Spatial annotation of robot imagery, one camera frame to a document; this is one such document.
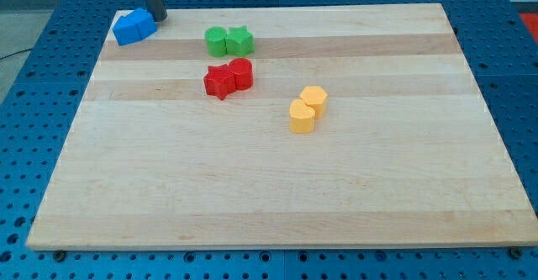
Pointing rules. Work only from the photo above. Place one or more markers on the blue cube block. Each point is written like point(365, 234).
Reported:
point(125, 31)

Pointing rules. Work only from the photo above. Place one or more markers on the yellow heart block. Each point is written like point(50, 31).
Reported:
point(301, 117)

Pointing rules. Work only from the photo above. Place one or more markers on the green cylinder block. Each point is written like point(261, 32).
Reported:
point(215, 38)

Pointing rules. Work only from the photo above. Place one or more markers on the green star block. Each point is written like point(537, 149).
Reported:
point(239, 41)

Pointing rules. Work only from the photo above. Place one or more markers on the yellow hexagon block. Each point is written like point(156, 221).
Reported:
point(317, 98)

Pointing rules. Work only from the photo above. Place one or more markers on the light wooden board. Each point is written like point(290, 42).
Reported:
point(406, 155)

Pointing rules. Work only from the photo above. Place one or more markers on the blue pentagon block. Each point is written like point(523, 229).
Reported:
point(143, 21)

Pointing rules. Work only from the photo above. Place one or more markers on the red cylinder block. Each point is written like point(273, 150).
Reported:
point(242, 70)

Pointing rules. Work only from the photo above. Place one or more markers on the red star block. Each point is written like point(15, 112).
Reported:
point(219, 81)

